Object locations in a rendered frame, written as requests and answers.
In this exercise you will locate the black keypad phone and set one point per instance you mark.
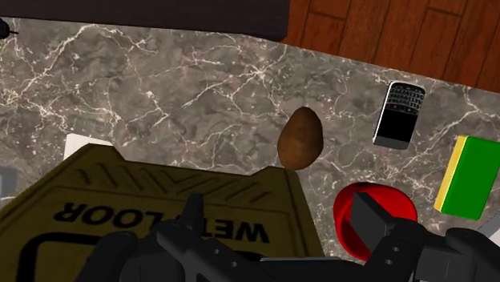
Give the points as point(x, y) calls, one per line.
point(398, 117)

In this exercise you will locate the green and yellow sponge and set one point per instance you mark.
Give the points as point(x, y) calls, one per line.
point(470, 179)

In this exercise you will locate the brown potato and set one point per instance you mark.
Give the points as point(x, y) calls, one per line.
point(300, 138)

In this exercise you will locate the small black object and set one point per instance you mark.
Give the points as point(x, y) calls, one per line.
point(3, 29)

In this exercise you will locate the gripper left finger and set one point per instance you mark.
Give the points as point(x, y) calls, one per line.
point(183, 250)

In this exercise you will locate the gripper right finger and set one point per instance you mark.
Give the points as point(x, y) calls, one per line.
point(402, 250)

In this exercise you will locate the yellow wet floor sign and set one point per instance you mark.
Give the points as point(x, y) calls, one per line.
point(129, 195)

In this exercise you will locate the red bowl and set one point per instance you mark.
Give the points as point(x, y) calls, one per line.
point(394, 201)

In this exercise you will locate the white flat object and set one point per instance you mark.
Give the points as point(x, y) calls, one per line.
point(80, 143)

